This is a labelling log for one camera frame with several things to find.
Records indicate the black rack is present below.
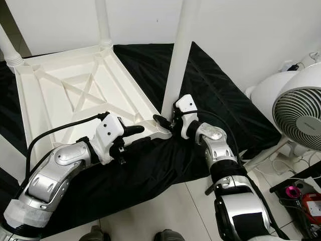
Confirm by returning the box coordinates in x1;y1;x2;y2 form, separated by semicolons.
270;173;321;236

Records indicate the black quilted cloth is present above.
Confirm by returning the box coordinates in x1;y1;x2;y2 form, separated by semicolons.
0;42;284;236

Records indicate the red box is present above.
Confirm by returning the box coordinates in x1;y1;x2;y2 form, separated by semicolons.
302;193;321;224

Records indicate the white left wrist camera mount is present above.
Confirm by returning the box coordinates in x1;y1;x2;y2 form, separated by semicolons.
94;115;126;165

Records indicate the dark metal bar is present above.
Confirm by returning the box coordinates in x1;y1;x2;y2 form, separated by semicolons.
203;183;217;196

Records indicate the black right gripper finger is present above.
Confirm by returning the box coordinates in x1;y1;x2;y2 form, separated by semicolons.
152;114;174;132

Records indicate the white round fan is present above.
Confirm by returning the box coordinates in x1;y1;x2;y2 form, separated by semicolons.
245;50;321;171

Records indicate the white wall socket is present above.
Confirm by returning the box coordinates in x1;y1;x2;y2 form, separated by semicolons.
282;59;306;72

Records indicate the white plastic table leg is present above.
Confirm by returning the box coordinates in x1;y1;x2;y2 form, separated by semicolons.
95;0;114;51
160;0;201;121
0;25;25;68

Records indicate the magenta hair dryer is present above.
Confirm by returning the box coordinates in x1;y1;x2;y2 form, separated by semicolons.
283;185;302;199

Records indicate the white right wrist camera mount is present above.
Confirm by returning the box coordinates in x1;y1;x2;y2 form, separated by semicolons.
175;94;200;139

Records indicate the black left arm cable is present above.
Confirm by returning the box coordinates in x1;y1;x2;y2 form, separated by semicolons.
24;113;110;181

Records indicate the white plastic table top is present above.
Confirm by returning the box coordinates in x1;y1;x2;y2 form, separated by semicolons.
13;44;172;166

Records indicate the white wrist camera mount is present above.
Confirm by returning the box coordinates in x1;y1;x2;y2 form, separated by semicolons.
94;115;126;165
175;94;200;139

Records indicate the grey robot left leg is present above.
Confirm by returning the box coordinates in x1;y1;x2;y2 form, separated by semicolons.
84;227;110;241

